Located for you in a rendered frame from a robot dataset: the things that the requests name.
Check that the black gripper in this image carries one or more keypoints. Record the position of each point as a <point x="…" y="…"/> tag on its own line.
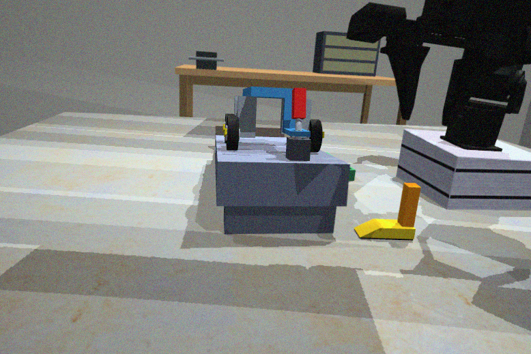
<point x="485" y="53"/>

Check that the red-headed metal pin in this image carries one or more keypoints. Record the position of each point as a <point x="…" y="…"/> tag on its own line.
<point x="298" y="107"/>

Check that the green tray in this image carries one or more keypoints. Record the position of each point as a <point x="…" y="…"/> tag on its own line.
<point x="351" y="174"/>

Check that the yellow wheel chock with orange handle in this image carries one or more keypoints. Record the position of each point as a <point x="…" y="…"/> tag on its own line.
<point x="400" y="229"/>

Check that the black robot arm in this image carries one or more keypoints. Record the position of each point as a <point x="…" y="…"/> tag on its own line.
<point x="478" y="124"/>

